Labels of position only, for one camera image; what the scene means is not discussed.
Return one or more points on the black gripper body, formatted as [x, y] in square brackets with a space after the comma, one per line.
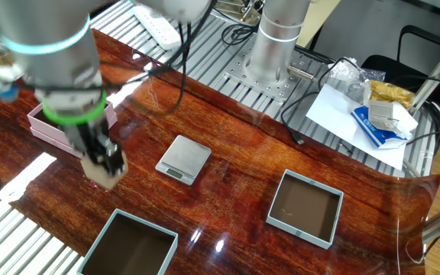
[88, 135]

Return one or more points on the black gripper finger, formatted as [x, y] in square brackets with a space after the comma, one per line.
[112, 158]
[87, 157]

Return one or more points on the light wooden cube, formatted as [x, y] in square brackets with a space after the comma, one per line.
[99, 179]

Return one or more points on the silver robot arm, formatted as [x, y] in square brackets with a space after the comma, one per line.
[52, 38]

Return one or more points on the pink cardboard box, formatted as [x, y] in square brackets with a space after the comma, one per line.
[48, 131]

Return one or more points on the deep light blue box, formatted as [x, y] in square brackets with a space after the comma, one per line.
[128, 244]

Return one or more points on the shallow light blue box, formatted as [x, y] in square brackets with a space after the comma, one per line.
[304, 208]

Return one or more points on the small white card box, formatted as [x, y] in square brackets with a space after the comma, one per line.
[382, 112]

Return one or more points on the silver digital scale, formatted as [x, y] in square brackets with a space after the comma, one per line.
[185, 154]

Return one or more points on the white power strip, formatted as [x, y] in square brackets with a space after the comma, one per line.
[159, 28]

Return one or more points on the glossy wood-grain mat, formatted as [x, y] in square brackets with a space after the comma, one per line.
[243, 172]

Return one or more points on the brass metal fittings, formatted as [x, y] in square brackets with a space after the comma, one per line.
[239, 9]

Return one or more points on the white paper sheet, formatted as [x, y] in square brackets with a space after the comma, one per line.
[330, 114]

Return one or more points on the clear plastic bag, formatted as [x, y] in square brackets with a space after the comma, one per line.
[342, 70]

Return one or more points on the beige board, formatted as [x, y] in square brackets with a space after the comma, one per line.
[319, 19]

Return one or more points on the blue tissue pack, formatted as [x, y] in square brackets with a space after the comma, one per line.
[369, 128]

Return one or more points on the gold foil bag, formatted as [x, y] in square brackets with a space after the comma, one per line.
[390, 93]

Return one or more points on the black office chair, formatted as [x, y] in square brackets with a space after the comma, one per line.
[388, 68]

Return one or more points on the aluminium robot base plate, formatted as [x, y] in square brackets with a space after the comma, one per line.
[288, 89]

